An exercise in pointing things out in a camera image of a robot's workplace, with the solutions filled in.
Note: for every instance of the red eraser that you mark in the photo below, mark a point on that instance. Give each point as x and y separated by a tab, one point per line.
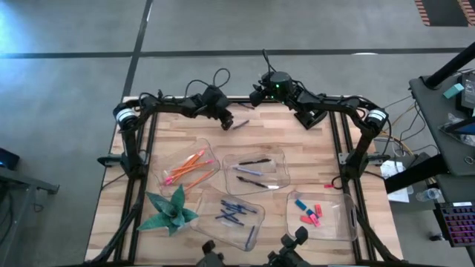
318	210
306	219

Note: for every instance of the black box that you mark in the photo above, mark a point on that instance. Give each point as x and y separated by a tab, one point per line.
468	91

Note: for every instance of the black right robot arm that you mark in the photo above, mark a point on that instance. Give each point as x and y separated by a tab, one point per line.
334	104

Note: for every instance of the blue eraser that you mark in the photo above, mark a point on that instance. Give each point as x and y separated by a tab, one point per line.
310	212
300	204

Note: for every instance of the black aluminium table frame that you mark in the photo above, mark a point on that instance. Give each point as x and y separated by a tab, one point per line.
241	101

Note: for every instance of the backlit black keyboard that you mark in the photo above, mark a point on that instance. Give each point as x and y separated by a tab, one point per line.
458	224

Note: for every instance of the grey side bench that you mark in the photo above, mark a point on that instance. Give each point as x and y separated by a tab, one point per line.
18	181

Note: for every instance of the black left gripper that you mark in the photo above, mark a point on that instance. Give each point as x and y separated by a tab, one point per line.
216	102

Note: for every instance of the black pole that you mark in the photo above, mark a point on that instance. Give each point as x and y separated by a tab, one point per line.
451	66

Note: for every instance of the green artificial plant white pot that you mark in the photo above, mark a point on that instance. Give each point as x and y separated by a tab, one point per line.
170	215

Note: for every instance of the white paper sheet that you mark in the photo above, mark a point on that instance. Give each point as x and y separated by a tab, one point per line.
389	170
399	196

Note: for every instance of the long black pen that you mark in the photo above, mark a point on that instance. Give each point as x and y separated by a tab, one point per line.
252	182

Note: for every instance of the striped floor mat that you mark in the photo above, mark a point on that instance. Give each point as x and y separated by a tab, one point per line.
441	11

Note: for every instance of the black desk beam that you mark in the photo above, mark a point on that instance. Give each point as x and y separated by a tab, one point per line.
415	173

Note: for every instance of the clear plastic bin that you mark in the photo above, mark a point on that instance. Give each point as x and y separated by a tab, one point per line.
208	148
278	174
208	222
337	222

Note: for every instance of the dark tablet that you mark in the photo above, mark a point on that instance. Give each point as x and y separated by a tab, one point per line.
464	128

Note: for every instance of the teal box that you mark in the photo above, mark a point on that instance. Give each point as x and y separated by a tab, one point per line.
453	91

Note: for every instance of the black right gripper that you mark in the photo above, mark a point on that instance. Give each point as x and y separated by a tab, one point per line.
278	87

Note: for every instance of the black device blue light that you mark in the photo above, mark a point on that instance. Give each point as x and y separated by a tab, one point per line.
8	159

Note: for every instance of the blue pen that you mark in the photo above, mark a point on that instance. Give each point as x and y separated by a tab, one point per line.
228	211
241	124

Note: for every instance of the clear plastic bottle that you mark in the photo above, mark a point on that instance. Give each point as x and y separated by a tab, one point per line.
428	194

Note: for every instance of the black handheld device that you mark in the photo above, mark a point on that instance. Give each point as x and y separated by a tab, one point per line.
209	257
291	250

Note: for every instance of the purple pen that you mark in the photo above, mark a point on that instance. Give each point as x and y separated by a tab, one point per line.
248	171

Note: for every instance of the short black pen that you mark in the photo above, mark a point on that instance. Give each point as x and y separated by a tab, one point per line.
254	161

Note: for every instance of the black hole punch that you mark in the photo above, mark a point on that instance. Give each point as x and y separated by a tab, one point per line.
311	118

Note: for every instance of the dark grey side desk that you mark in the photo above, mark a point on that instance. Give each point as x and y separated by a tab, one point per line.
438	122

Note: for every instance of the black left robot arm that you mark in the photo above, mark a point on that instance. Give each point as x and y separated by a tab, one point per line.
167	105

